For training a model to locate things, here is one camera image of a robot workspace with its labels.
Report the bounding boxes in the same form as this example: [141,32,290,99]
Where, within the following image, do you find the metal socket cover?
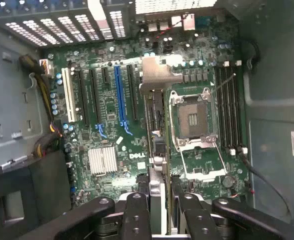
[179,142,229,180]

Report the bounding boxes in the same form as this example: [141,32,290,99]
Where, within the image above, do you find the round coin cell battery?
[223,174,236,188]

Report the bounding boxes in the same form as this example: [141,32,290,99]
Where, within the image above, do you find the silver finned heatsink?
[88,146,118,176]

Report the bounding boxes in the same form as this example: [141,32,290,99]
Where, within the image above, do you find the CPU socket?
[169,87,219,151]

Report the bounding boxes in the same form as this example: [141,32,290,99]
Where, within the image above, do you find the black plastic shroud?
[0,149,73,240]

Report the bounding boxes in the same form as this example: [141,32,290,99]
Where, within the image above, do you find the black RAM slot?
[228,63,238,152]
[234,62,245,153]
[221,65,232,151]
[215,65,225,151]

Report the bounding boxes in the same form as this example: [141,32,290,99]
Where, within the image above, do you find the green motherboard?
[43,37,250,208]

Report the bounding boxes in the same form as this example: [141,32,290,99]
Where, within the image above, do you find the blue expansion slot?
[113,65,133,136]

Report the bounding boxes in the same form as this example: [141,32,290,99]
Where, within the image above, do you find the thin metal locking lever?
[210,72,237,95]

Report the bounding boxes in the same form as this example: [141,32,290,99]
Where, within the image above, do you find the white expansion slot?
[61,67,77,124]

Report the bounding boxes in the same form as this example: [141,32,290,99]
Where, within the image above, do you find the short black expansion slot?
[101,66,111,85]

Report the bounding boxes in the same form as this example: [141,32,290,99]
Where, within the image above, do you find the grey computer case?
[0,0,294,240]

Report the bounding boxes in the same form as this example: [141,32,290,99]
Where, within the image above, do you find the white power connector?
[39,59,54,76]

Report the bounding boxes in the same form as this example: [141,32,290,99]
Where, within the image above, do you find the multicolour power wire bundle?
[31,119,64,159]

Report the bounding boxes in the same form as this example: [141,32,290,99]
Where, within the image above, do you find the yellow black power wire bundle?
[18,54,63,136]

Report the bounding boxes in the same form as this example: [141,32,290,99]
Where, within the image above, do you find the red black twisted wire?
[156,14,196,39]

